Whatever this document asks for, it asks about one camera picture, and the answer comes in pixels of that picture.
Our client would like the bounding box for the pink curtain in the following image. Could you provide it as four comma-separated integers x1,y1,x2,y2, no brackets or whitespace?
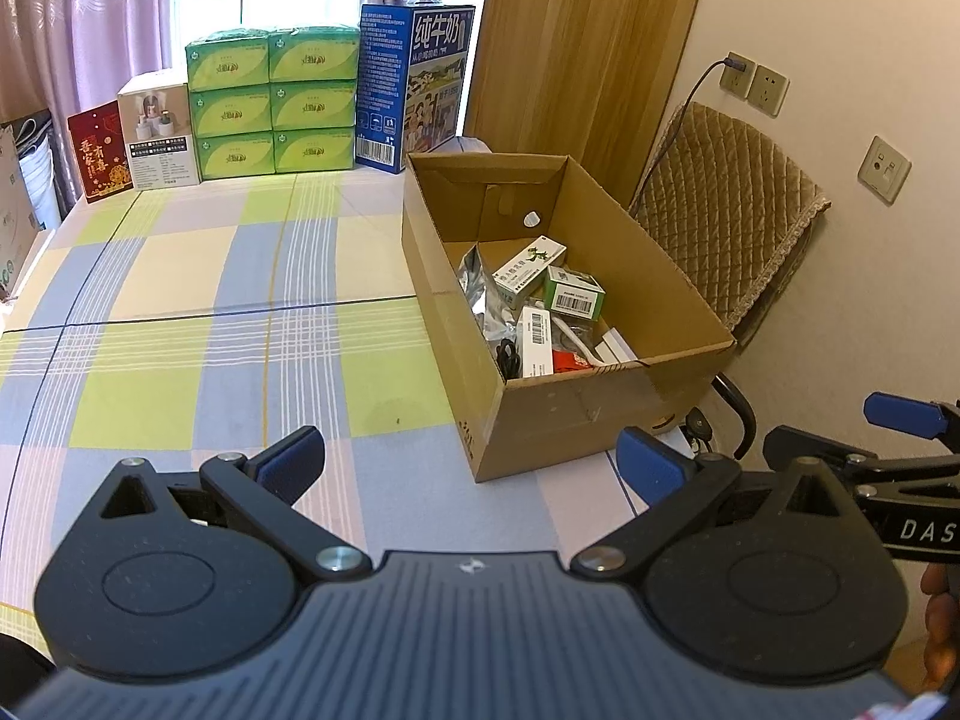
0,0,182,137

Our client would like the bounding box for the green tissue pack middle right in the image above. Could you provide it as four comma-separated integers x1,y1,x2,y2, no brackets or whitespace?
270,80,356,130

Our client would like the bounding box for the green medicine box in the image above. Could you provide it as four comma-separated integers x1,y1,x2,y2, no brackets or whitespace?
544,265,605,322

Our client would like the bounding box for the wooden door panel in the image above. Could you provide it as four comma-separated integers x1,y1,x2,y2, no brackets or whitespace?
466,0,698,203

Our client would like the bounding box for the white parrot ointment box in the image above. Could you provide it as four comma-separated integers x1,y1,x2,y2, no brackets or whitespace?
493,236,566,307

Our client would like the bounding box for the silver foil bag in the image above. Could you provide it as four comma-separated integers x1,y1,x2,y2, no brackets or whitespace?
457,244,517,344

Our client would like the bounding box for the red greeting envelope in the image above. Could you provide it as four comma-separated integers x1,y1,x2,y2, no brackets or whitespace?
67,101,133,203

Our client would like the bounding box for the green tissue pack middle left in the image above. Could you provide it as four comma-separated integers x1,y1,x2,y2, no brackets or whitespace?
189,85,272,138

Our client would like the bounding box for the green tissue pack bottom left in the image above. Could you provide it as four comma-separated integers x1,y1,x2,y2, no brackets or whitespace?
195,132,275,181

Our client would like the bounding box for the brown cardboard box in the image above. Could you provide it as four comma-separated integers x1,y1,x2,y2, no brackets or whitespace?
402,153,736,481

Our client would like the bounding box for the white square night light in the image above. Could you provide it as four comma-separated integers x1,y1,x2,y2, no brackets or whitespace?
596,328,638,364

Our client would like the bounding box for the white plastic spoon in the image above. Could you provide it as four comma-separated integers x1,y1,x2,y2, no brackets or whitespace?
550,314,605,367

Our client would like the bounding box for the white barcode medicine box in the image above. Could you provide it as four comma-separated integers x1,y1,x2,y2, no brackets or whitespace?
517,305,553,379

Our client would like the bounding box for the black power cable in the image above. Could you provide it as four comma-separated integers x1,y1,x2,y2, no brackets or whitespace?
628,55,749,212

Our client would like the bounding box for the checkered tablecloth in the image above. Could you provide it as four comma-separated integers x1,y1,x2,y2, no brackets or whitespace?
2,169,643,644

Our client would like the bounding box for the white product box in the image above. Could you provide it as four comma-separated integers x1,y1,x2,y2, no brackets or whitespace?
117,68,200,190

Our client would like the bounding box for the quilted tan chair cover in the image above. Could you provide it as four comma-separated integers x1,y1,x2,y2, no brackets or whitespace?
631,103,830,346

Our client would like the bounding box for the green tissue pack bottom right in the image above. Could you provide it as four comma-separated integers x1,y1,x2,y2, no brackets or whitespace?
274,127,355,174

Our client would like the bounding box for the wall switch plate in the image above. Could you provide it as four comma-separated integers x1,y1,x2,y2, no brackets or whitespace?
857,135,913,205

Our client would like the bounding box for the wall power socket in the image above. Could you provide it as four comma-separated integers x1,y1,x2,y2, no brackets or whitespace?
719,52,791,119

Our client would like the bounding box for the operator hand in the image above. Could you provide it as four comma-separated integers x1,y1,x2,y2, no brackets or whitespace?
921,564,958,689

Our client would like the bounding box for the red snack packet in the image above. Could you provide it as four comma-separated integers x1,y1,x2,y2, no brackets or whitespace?
551,349,592,374

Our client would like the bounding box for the blue milk carton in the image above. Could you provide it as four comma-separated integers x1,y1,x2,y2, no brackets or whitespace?
355,4,475,174

